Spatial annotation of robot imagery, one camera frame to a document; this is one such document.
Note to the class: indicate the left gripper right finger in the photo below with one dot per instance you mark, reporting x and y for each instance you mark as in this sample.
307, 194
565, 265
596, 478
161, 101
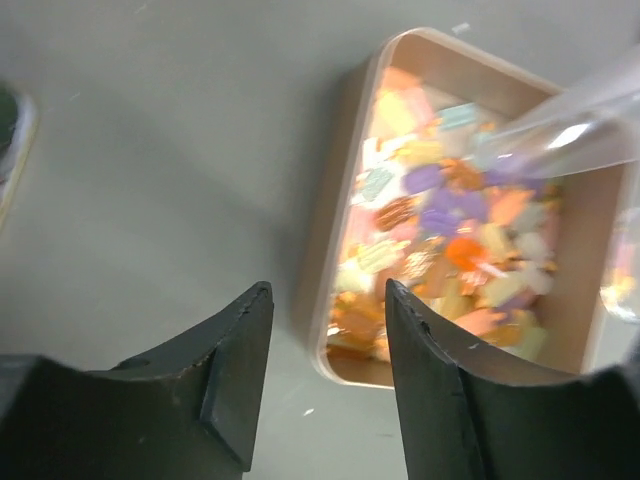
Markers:
469, 410

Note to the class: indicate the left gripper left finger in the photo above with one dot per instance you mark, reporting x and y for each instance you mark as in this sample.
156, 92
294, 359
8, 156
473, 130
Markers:
185, 409

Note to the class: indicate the gold tin pastel gummies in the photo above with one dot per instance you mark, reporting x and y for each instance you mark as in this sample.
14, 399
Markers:
515, 262

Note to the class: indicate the clear plastic scoop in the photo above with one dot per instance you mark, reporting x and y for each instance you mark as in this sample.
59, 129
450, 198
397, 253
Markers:
592, 125

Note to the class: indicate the clear round container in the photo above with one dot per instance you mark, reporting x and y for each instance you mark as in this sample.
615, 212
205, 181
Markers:
619, 290

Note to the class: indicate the gold tin colourful gummies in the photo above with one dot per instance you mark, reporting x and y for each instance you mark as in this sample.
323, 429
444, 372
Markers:
19, 120

